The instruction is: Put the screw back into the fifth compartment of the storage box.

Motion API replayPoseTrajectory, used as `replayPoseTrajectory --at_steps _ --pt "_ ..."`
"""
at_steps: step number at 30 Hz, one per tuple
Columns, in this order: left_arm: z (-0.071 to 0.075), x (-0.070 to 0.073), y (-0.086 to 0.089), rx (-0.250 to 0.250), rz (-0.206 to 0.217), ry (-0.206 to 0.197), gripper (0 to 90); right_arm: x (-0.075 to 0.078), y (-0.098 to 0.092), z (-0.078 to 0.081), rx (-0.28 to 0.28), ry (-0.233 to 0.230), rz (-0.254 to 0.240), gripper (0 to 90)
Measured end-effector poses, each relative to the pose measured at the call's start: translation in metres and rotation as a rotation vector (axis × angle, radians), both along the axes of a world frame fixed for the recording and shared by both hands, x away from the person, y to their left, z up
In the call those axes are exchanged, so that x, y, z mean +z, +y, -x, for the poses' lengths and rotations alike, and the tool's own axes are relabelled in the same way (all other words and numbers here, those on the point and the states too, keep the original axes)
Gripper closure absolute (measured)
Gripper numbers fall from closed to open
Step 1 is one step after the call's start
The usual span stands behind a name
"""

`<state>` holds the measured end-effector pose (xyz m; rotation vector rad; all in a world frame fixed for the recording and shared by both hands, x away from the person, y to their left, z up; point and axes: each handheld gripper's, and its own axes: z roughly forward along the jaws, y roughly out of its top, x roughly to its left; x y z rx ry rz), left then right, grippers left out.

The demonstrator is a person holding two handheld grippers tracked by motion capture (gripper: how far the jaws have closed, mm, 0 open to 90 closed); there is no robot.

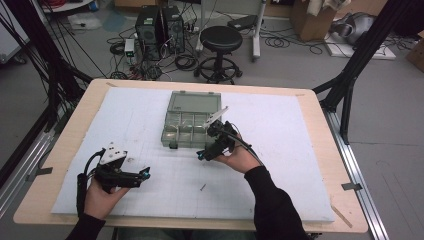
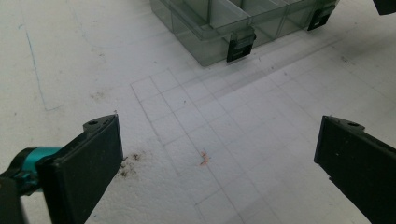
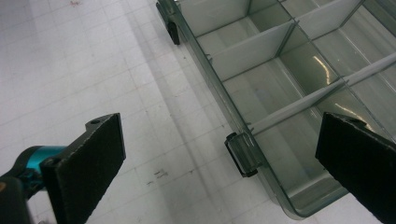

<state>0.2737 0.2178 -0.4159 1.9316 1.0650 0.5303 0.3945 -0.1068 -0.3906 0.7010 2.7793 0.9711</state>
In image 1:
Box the small cardboard box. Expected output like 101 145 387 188
405 30 424 73

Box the grey bag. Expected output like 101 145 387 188
329 11 378 46

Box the grey tape piece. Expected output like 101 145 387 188
25 166 54 183
340 182 364 192

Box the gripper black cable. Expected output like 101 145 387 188
218 127 265 168
75 148 106 218

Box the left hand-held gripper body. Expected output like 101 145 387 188
94 141 142 195

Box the person's left hand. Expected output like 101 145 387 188
83 177 131 221

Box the large cardboard box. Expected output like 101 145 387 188
288 0 352 43

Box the white flat board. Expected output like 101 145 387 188
323 32 398 61

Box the small silver electronic box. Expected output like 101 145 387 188
123 38 136 58

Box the thin wooden stick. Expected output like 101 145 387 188
329 204 354 229

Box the clear plastic compartment box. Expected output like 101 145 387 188
160 90 223 150

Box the aluminium rail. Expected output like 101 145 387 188
0 128 58 219
321 108 390 240

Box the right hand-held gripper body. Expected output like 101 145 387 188
201 105 240 162

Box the person's right hand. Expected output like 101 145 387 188
213 132 263 175

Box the black computer tower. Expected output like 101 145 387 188
161 5 186 55
134 5 165 63

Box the black round stool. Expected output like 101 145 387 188
193 25 244 85

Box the flat black device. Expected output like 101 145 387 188
227 14 260 32

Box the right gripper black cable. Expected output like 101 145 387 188
218 127 265 168

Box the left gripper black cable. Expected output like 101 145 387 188
75 148 106 218

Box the black metal frame stand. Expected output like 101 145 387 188
0 0 95 133
312 0 424 146

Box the white foam mat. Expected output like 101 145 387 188
50 86 336 224

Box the white metal stand leg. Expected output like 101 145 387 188
251 0 268 62

